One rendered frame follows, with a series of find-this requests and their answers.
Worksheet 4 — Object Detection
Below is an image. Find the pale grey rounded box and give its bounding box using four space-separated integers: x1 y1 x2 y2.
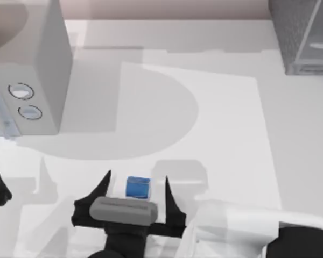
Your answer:
89 196 159 226

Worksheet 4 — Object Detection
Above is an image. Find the small blue can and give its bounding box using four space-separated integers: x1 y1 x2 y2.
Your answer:
125 176 152 200

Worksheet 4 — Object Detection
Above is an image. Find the small microwave knob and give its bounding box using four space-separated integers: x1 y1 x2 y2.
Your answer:
17 104 43 120

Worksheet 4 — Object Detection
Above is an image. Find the large microwave knob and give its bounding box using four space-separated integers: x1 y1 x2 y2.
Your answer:
8 82 35 101

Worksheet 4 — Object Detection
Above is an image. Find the pale microwave oven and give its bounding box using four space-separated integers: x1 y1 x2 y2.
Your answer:
0 0 74 141

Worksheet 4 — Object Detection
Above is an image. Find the grey cabinet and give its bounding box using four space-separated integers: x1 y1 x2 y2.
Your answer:
268 0 323 76

